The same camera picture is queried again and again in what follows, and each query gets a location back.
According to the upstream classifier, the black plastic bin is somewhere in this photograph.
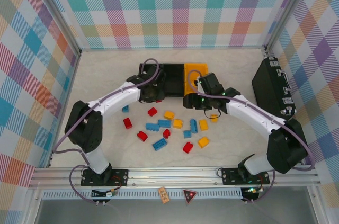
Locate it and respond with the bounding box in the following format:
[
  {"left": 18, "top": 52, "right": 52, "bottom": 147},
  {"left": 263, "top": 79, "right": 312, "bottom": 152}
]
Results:
[
  {"left": 139, "top": 62, "right": 164, "bottom": 97},
  {"left": 162, "top": 62, "right": 185, "bottom": 96}
]

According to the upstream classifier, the yellow plastic bin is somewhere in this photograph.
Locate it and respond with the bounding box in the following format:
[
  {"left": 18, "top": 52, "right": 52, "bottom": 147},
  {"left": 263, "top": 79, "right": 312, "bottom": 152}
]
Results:
[{"left": 184, "top": 62, "right": 209, "bottom": 96}]

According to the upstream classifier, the black hard case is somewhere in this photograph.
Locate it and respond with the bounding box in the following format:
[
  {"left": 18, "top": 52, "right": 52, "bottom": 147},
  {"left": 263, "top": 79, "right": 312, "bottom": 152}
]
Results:
[{"left": 251, "top": 56, "right": 297, "bottom": 116}]

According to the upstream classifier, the red black triangle sticker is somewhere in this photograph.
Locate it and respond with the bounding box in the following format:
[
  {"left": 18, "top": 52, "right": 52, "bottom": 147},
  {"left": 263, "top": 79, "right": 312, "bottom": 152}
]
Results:
[{"left": 182, "top": 189, "right": 198, "bottom": 205}]

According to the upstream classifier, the wooden tag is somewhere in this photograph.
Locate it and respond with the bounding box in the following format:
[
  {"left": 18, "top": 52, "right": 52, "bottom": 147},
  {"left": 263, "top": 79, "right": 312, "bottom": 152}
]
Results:
[{"left": 158, "top": 186, "right": 170, "bottom": 204}]

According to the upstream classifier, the grey metal panel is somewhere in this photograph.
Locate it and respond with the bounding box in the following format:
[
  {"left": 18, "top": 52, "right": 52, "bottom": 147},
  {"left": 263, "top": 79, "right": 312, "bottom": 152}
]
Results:
[{"left": 34, "top": 199, "right": 318, "bottom": 224}]

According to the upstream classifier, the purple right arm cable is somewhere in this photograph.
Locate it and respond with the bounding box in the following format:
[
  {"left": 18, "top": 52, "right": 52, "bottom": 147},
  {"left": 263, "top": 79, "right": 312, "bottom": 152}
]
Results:
[{"left": 187, "top": 69, "right": 316, "bottom": 204}]

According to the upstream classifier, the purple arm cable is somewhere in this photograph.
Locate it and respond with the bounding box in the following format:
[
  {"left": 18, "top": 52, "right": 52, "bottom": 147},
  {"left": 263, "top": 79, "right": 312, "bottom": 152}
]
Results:
[
  {"left": 52, "top": 58, "right": 160, "bottom": 205},
  {"left": 187, "top": 69, "right": 316, "bottom": 204}
]

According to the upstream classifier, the thin black camera cable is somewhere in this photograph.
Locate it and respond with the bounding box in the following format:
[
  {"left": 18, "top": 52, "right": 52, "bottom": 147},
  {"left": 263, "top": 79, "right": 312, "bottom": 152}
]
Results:
[{"left": 204, "top": 109, "right": 221, "bottom": 123}]

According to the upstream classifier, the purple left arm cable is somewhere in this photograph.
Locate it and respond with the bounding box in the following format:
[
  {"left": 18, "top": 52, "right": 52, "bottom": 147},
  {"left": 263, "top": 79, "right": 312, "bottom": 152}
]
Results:
[{"left": 52, "top": 58, "right": 160, "bottom": 205}]

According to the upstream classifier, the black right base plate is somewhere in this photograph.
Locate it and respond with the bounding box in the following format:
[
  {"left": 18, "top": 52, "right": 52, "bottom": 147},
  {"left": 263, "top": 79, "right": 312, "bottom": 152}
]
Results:
[{"left": 221, "top": 167, "right": 271, "bottom": 185}]

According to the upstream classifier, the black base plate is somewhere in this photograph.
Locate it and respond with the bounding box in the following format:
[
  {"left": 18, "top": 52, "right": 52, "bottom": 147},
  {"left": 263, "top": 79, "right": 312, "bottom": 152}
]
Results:
[
  {"left": 221, "top": 167, "right": 271, "bottom": 185},
  {"left": 81, "top": 168, "right": 130, "bottom": 187}
]

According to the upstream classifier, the aluminium front rail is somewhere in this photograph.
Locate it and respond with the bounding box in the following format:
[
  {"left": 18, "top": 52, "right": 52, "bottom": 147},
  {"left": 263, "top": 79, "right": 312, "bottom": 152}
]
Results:
[{"left": 28, "top": 167, "right": 322, "bottom": 190}]

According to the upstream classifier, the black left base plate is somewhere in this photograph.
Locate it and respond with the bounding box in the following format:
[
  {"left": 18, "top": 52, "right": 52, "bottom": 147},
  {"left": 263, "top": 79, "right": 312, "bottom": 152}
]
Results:
[{"left": 81, "top": 168, "right": 130, "bottom": 187}]

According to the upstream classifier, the white slotted cable duct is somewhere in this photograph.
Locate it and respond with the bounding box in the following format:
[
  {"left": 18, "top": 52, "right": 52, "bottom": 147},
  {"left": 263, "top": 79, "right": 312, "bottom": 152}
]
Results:
[{"left": 42, "top": 189, "right": 244, "bottom": 200}]

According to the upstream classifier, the aluminium frame post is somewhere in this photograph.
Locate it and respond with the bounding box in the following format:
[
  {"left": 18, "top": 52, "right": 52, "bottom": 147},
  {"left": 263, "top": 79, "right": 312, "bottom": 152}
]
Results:
[
  {"left": 264, "top": 0, "right": 318, "bottom": 52},
  {"left": 25, "top": 0, "right": 82, "bottom": 57}
]

